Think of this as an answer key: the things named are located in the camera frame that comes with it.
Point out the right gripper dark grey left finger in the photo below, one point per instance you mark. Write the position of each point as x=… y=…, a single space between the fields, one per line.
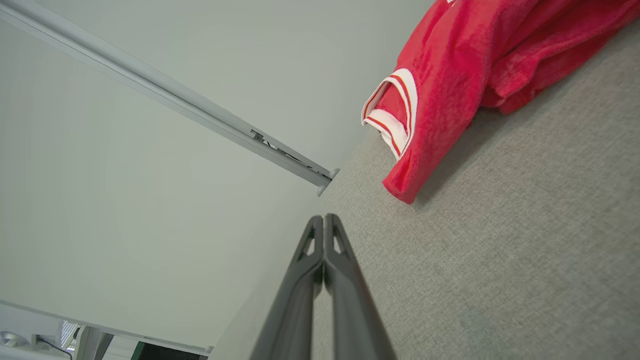
x=290 y=325

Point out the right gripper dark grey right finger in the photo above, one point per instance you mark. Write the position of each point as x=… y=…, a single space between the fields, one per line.
x=355 y=325

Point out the red jersey with white trim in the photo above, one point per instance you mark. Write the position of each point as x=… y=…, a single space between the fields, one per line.
x=450 y=75

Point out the grey fabric upholstered bench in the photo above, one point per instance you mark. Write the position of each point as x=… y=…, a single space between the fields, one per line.
x=500 y=250

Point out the grey rounded post cap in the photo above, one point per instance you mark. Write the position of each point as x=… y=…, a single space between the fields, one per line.
x=334 y=173
x=321 y=190

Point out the grey partition frame post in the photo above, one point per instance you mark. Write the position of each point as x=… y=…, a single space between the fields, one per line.
x=200 y=112

